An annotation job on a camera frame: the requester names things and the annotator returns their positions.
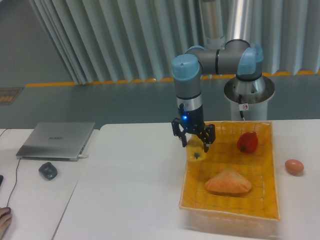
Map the silver closed laptop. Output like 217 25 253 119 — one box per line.
16 122 95 161

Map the white laptop charger plug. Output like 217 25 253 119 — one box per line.
78 154 89 160

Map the brown egg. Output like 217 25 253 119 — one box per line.
285 159 304 175

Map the triangular bread slice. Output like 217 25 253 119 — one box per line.
204 168 253 194

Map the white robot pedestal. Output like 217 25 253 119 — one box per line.
229 100 268 121

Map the person's hand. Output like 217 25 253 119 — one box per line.
0 207 12 238

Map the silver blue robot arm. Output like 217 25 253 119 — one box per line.
171 0 275 152

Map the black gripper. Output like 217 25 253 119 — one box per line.
171 103 216 153

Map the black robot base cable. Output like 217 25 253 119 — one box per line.
238 94 245 122

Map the yellow woven basket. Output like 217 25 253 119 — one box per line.
179 121 281 221

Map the yellow bell pepper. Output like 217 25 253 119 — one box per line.
186 135 206 162

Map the black mouse cable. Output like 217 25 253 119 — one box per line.
0 128 22 209

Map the black computer mouse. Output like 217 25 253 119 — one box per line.
6 207 12 215

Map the red bell pepper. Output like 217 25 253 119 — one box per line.
236 132 258 154

